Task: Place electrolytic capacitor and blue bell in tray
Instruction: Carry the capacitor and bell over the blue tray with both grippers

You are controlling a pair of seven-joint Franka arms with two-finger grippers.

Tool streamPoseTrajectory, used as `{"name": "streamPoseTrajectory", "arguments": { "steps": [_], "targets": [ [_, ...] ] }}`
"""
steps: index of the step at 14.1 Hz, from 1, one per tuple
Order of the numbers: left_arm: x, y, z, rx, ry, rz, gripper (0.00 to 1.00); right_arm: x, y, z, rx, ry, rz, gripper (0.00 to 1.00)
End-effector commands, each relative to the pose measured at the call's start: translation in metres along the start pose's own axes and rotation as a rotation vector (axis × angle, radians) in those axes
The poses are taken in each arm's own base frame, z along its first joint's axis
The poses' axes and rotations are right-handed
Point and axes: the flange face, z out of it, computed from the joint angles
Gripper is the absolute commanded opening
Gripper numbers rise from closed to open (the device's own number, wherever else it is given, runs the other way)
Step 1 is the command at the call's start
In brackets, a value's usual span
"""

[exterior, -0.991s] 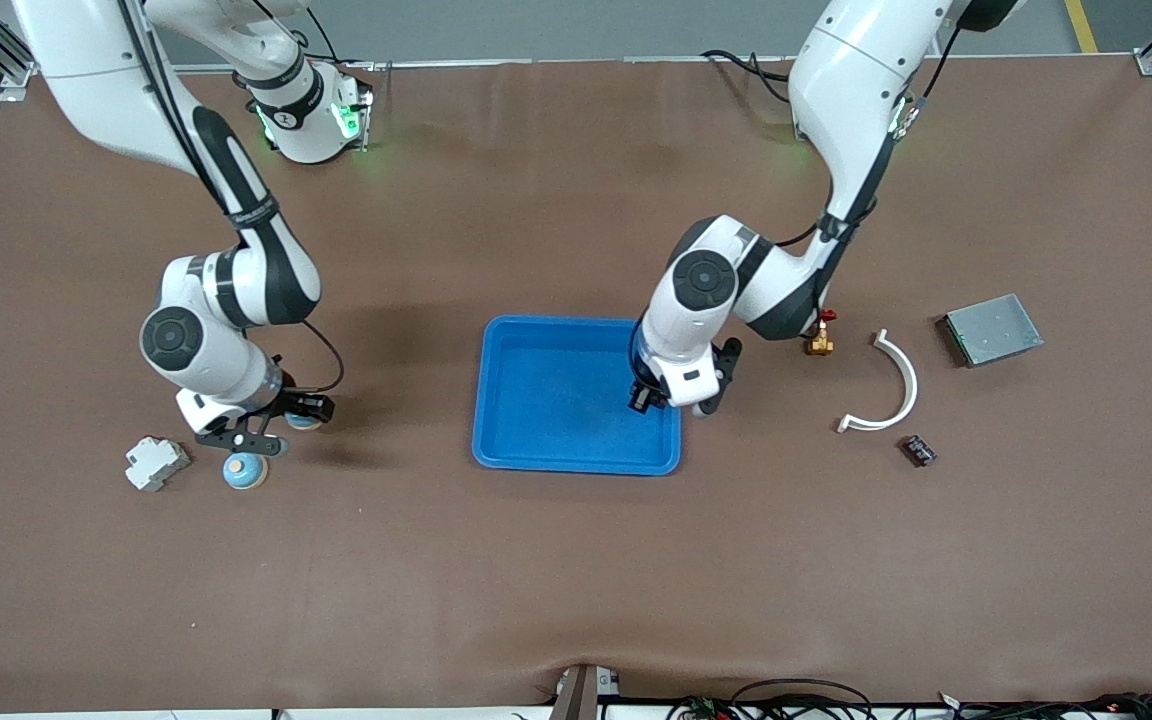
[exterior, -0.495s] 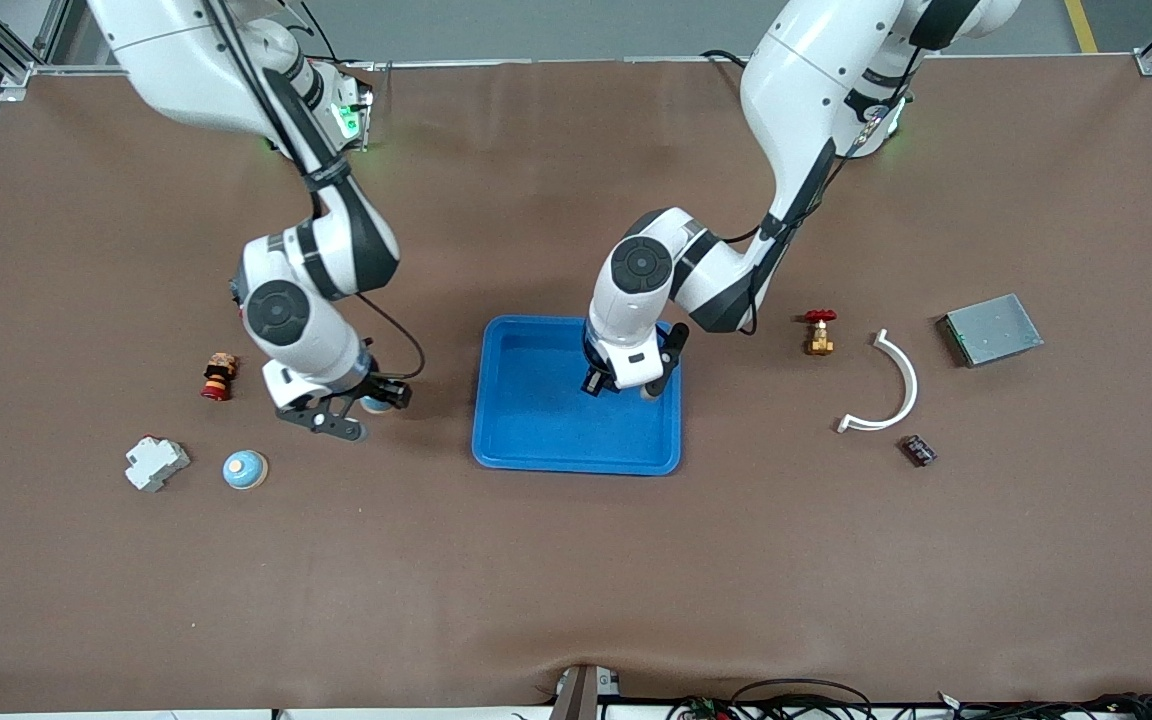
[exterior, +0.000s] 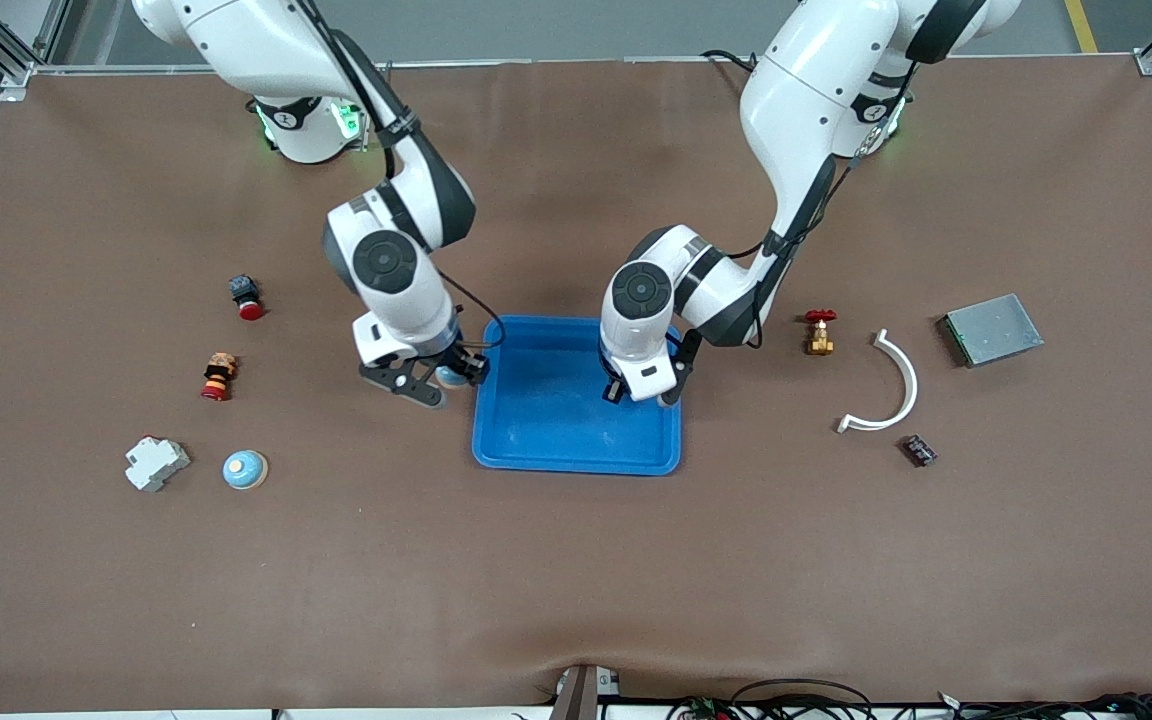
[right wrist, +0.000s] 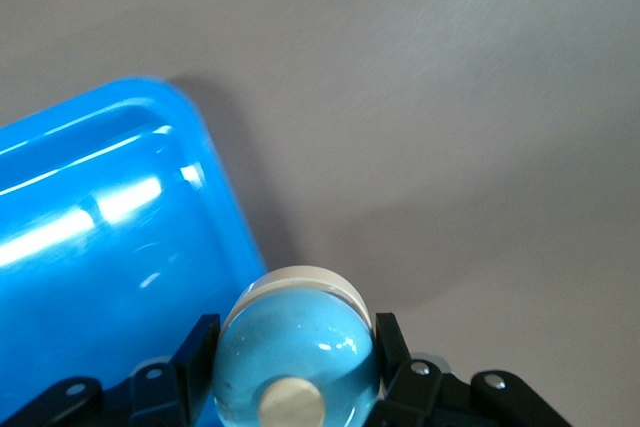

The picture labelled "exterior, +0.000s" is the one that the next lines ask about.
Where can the red yellow black push-button switch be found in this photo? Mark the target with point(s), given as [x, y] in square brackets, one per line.
[219, 377]

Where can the blue service bell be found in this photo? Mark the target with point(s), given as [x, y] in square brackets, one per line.
[245, 470]
[451, 378]

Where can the grey metal box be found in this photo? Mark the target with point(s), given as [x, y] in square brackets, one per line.
[991, 330]

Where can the white circuit breaker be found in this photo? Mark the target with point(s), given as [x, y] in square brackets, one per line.
[156, 464]

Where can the black electrolytic capacitor block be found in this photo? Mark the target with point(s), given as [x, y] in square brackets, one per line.
[918, 450]

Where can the white curved plastic bracket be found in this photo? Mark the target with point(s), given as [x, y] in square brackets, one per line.
[909, 385]

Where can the blue plastic tray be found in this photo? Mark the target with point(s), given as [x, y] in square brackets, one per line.
[546, 420]

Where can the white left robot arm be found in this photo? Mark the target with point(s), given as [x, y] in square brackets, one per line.
[806, 100]

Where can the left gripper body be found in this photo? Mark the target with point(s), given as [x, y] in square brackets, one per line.
[677, 376]

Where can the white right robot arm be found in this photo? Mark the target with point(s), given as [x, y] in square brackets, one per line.
[236, 50]

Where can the red black emergency stop button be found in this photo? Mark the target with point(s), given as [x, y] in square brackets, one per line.
[247, 297]

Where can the grey metal mounting bracket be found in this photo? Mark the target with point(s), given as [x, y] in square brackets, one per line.
[581, 695]

